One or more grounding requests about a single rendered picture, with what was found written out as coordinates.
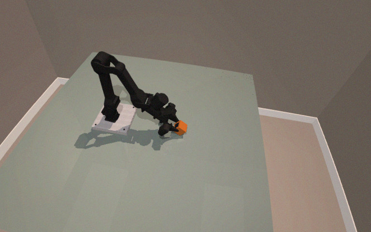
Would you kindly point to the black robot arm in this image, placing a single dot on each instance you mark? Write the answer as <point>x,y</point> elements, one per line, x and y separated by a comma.
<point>101,65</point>

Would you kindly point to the orange block with dark square face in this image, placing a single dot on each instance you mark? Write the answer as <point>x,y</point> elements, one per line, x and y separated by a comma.
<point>181,126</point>

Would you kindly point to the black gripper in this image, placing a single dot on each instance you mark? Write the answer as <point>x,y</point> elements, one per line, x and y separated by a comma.
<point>166,127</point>

